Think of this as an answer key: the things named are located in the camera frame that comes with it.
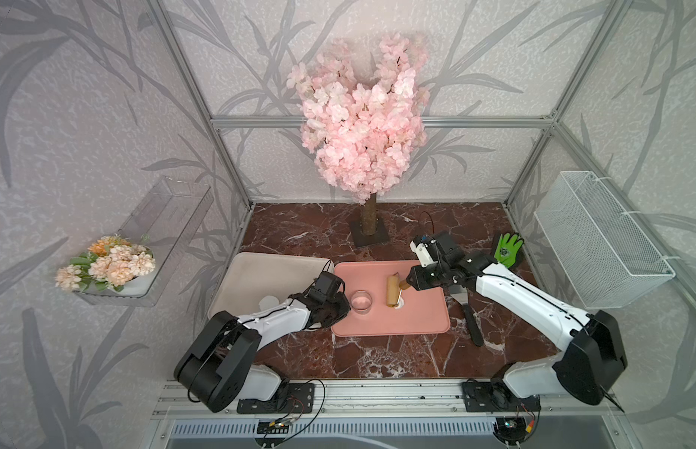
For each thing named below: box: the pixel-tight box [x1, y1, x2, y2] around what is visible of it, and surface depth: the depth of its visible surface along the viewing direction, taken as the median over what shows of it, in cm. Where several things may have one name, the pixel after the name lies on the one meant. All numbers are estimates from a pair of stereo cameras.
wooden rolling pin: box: [386, 272, 411, 307], surface depth 90 cm
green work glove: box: [493, 232, 524, 269], surface depth 107 cm
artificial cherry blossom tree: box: [287, 32, 430, 232], surface depth 66 cm
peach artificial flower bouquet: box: [55, 233, 157, 292], surface depth 50 cm
